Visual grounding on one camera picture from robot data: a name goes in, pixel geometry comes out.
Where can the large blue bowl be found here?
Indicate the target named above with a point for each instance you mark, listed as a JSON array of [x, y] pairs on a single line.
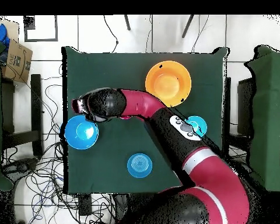
[[72, 137]]

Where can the red cup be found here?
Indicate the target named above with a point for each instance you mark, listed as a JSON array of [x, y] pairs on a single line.
[[125, 117]]

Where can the large orange bowl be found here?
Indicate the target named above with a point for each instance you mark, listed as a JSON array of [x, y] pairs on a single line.
[[168, 84]]

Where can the small light blue ribbed bowl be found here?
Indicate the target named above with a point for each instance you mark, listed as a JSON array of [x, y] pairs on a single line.
[[200, 124]]

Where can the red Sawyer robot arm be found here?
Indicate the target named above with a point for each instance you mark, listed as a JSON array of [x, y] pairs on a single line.
[[214, 177]]

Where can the dark green table cloth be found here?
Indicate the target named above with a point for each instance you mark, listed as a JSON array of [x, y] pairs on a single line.
[[95, 70]]

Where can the printed cardboard box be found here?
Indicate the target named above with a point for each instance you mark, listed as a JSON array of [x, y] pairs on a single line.
[[16, 63]]

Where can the medium blue bowl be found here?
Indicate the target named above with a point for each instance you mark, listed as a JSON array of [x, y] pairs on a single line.
[[139, 165]]

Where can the plain cardboard box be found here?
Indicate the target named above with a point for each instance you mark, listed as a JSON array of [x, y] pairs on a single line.
[[12, 30]]

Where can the blue bag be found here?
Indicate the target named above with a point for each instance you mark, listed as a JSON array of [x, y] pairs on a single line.
[[0, 32]]

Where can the black tripod stand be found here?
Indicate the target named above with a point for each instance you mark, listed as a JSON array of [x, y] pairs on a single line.
[[187, 26]]

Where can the black bench frame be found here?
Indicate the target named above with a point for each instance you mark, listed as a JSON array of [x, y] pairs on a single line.
[[36, 105]]

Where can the black square floor frame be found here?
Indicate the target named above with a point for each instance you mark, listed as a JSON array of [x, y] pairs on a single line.
[[40, 40]]

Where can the black pedestal foot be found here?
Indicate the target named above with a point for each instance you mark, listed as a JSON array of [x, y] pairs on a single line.
[[18, 166]]

